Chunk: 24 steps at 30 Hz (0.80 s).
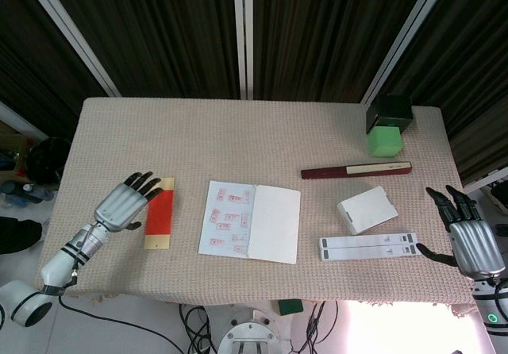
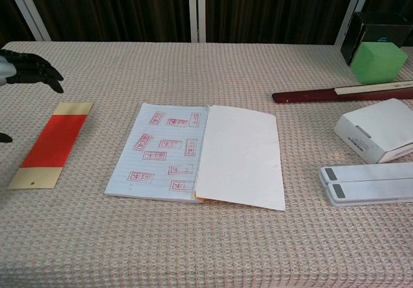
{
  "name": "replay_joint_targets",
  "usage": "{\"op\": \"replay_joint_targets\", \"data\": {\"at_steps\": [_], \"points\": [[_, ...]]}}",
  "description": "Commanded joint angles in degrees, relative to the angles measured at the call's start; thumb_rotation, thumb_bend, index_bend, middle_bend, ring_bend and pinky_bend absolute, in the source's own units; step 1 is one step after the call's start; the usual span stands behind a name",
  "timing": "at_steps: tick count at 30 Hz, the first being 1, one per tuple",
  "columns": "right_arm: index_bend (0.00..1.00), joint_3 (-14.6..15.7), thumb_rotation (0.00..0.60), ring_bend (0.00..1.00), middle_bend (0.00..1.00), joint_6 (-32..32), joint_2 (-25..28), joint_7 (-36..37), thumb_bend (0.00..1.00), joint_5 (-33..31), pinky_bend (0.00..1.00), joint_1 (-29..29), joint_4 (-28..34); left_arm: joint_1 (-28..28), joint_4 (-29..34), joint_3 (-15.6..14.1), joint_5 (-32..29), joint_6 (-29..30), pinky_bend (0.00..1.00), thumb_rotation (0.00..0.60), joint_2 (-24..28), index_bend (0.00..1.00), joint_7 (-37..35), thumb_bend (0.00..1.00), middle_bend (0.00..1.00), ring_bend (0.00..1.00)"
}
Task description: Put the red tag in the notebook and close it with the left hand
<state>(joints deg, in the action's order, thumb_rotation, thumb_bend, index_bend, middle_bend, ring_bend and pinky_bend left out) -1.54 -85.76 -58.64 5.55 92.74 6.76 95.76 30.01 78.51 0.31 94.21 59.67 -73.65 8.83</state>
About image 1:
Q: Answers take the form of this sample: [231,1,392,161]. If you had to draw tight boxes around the notebook with red stamps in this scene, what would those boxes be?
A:
[198,179,302,265]

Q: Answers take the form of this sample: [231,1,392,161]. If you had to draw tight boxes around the white partition post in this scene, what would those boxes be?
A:
[19,0,121,97]
[233,0,254,101]
[360,0,456,105]

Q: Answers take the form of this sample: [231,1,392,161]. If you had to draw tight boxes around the white rectangular cardboard box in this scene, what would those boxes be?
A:
[336,186,399,236]

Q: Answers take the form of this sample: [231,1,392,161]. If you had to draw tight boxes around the green block on robot base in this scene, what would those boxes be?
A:
[277,298,305,316]

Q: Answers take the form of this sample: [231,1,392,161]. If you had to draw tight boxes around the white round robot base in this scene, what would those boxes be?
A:
[217,304,293,354]

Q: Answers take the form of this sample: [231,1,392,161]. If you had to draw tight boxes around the long flat white box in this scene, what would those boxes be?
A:
[319,244,420,263]
[318,233,418,251]

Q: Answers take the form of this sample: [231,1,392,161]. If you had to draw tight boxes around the green cube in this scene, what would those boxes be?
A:
[367,125,404,159]

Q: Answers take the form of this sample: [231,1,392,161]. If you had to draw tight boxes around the black cloth lump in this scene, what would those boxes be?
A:
[0,217,43,255]

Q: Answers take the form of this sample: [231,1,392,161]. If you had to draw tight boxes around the black round bag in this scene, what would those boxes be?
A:
[25,137,72,187]

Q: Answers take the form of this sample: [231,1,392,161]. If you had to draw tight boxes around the black cube box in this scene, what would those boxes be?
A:
[365,94,414,136]

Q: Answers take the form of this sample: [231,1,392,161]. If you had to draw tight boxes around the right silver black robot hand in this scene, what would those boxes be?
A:
[414,185,507,282]

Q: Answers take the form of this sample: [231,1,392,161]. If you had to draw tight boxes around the black cable bundle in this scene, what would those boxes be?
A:
[178,302,218,354]
[289,301,341,354]

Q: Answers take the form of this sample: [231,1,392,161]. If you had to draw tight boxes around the long maroon and cream box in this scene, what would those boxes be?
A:
[300,160,413,181]

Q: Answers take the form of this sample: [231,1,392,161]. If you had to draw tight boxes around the red and gold bookmark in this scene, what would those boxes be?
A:
[143,177,176,251]

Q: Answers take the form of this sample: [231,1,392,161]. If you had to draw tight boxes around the clear plastic bottles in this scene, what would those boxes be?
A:
[0,179,55,209]

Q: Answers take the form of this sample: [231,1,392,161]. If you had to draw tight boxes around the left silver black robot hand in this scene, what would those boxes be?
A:
[93,171,164,234]

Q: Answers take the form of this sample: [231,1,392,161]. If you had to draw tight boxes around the dark pleated curtain panel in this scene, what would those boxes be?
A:
[0,0,108,140]
[252,0,432,102]
[43,0,241,99]
[383,0,508,184]

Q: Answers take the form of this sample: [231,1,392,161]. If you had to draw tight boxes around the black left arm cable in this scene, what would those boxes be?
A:
[58,294,186,354]

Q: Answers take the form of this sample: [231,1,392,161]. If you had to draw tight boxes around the beige waffle tablecloth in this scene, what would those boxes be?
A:
[33,98,475,317]

